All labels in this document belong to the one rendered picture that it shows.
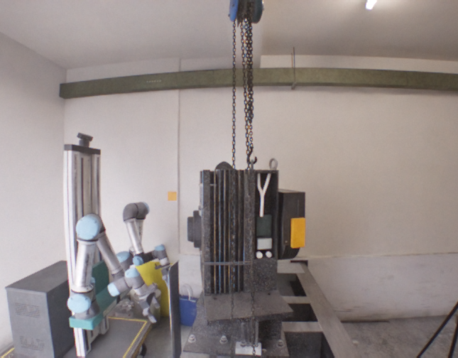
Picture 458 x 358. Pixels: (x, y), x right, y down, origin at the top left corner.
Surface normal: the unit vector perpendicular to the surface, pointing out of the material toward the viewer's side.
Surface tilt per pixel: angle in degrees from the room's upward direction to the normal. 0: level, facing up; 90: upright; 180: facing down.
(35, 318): 90
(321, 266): 90
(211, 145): 90
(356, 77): 90
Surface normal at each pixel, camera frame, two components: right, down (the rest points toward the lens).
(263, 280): 0.16, 0.01
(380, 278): -0.09, 0.01
